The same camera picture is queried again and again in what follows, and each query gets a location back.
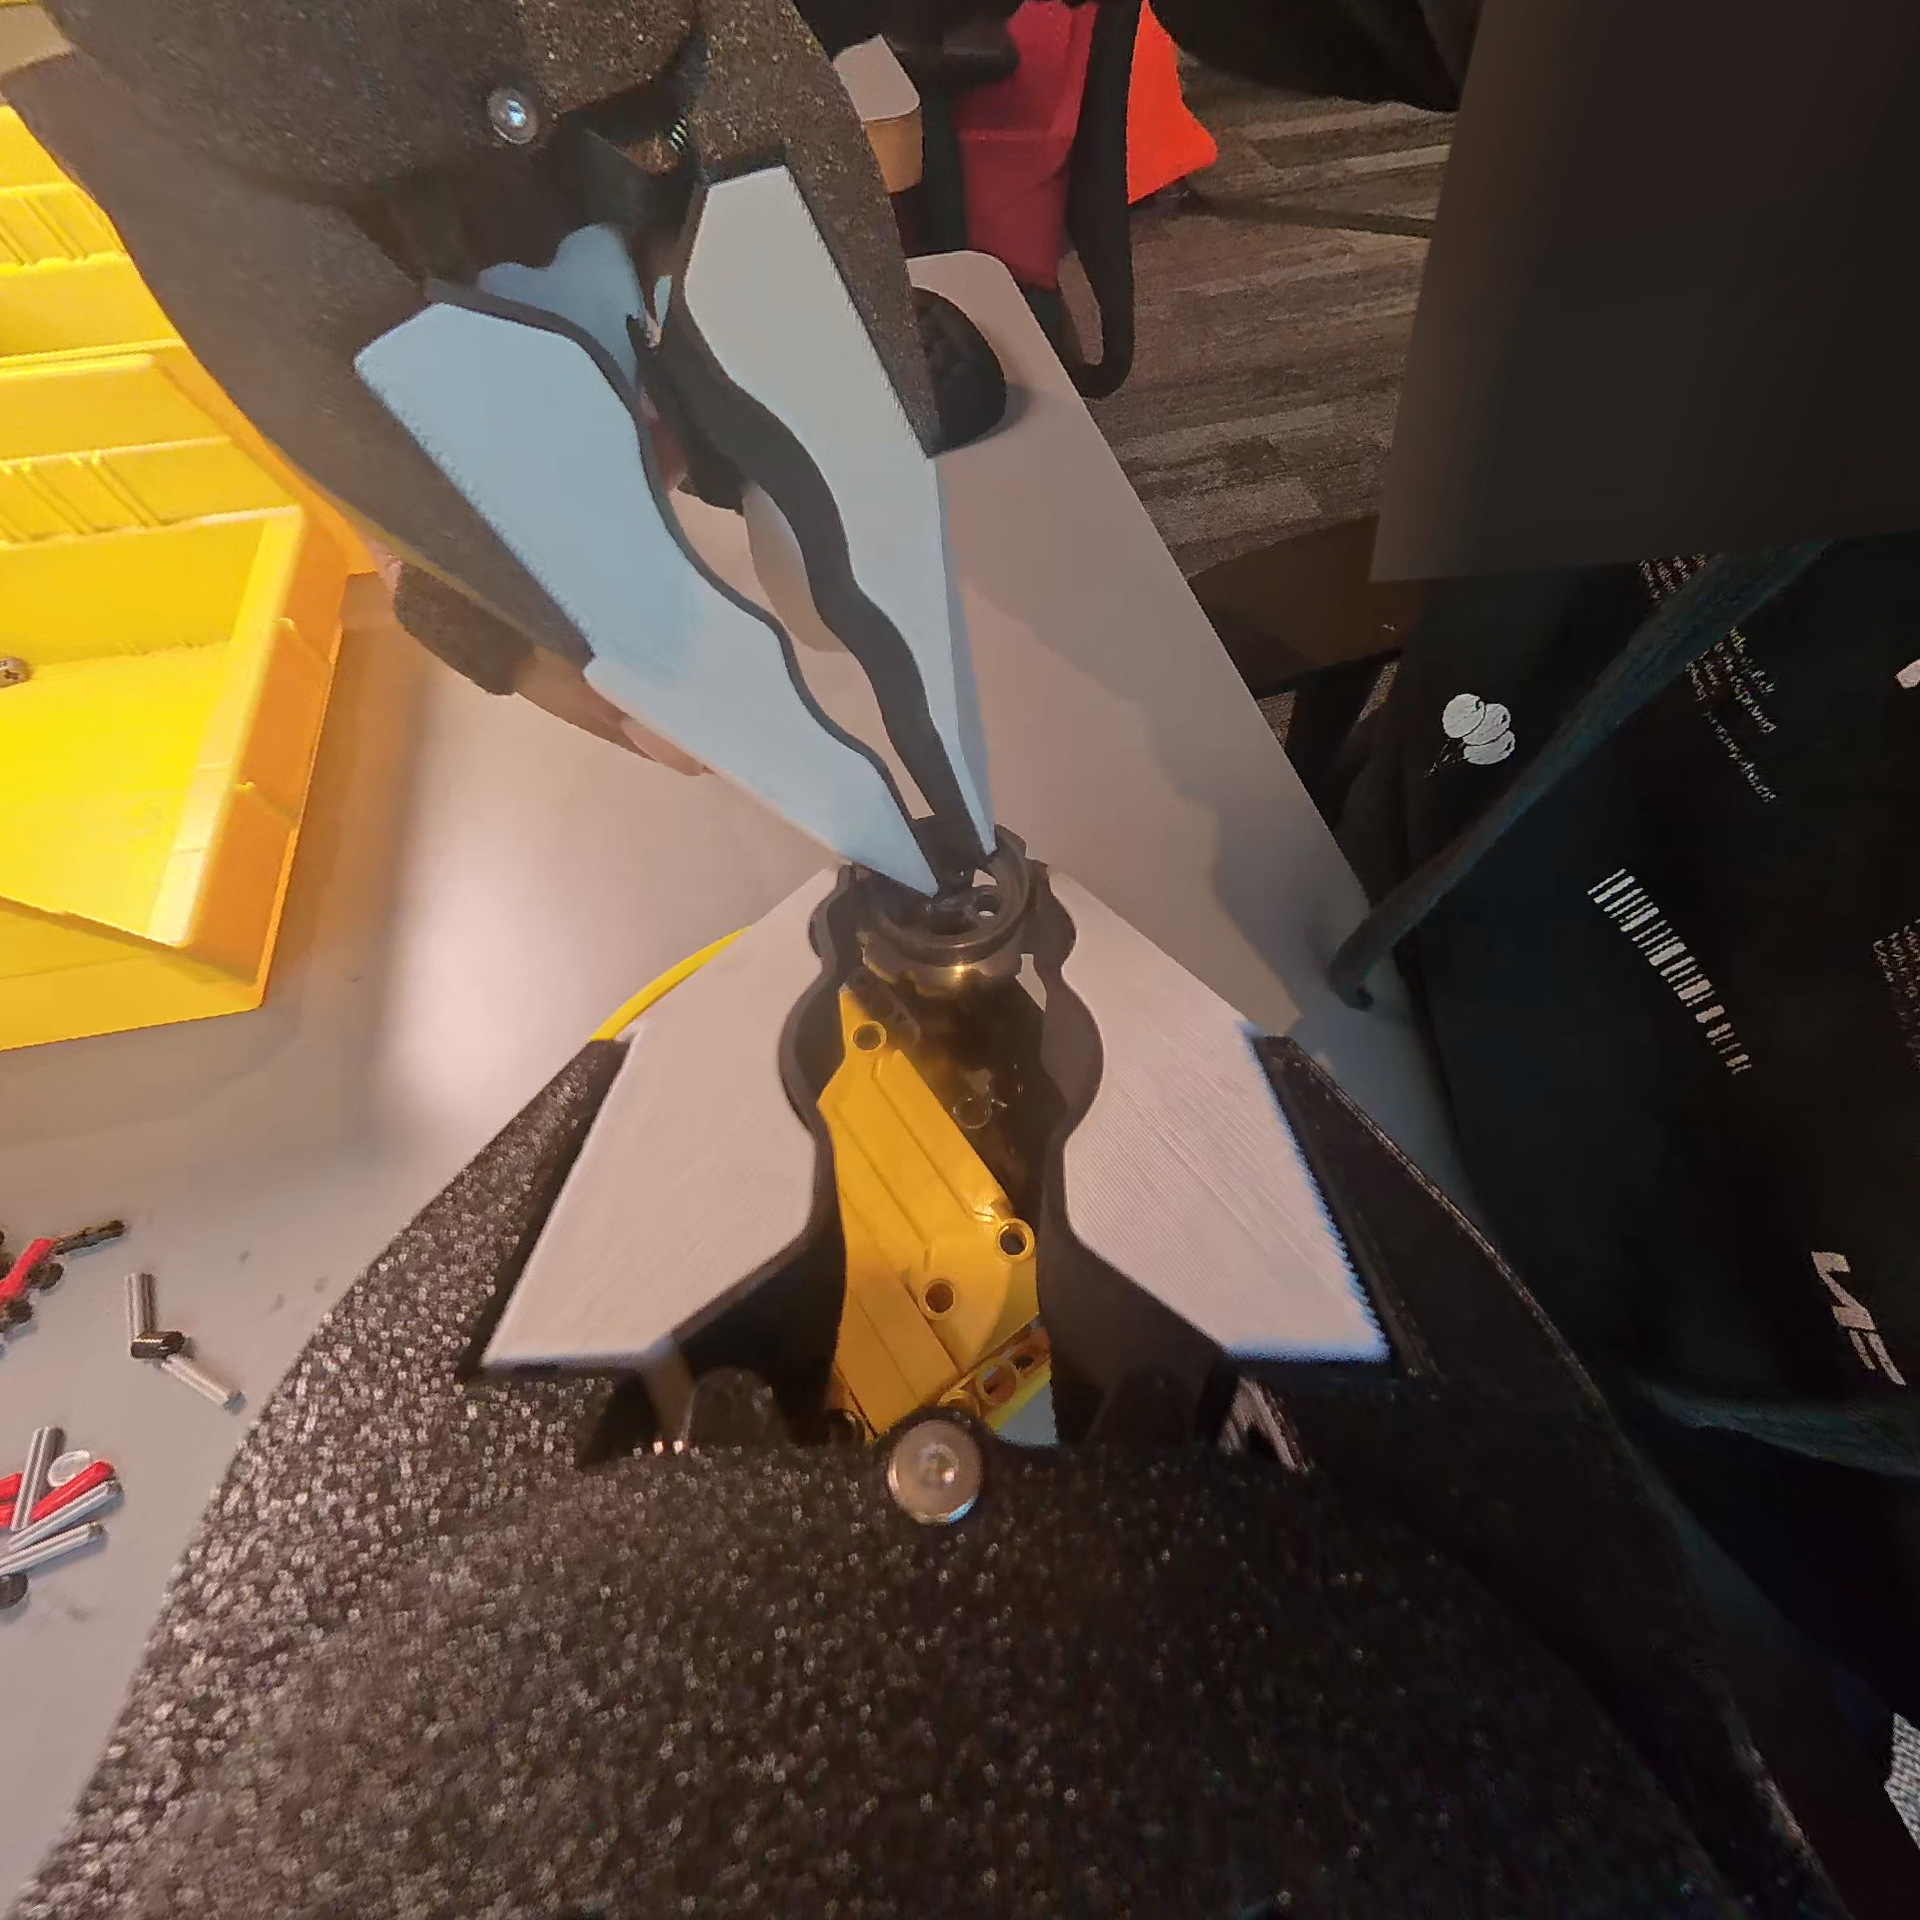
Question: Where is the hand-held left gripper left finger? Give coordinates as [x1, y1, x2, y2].
[483, 882, 847, 1445]

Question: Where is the yellow plastic storage bin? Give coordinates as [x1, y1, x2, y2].
[0, 104, 161, 354]
[0, 503, 377, 1052]
[0, 336, 317, 528]

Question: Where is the yellow black toy brick vehicle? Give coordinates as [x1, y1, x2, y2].
[591, 921, 1058, 1449]

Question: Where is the person's right hand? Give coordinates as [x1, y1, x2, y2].
[507, 663, 706, 778]

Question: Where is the red plastic canister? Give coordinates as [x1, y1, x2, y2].
[952, 0, 1104, 294]

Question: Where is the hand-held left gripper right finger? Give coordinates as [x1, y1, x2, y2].
[1027, 882, 1392, 1445]

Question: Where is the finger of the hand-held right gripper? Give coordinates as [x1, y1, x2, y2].
[353, 293, 943, 888]
[673, 161, 1000, 866]

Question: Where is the pile of red black pins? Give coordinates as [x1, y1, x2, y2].
[0, 1216, 129, 1618]

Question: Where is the black shoulder strap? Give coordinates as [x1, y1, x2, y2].
[1329, 545, 1824, 1010]

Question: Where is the orange traffic cone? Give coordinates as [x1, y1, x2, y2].
[1124, 16, 1221, 207]

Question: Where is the black curved tube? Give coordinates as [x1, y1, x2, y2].
[1050, 0, 1145, 399]

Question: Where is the grey desk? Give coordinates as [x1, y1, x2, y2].
[0, 252, 1480, 1862]

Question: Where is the grey axle with black connector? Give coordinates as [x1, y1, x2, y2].
[124, 1271, 242, 1412]

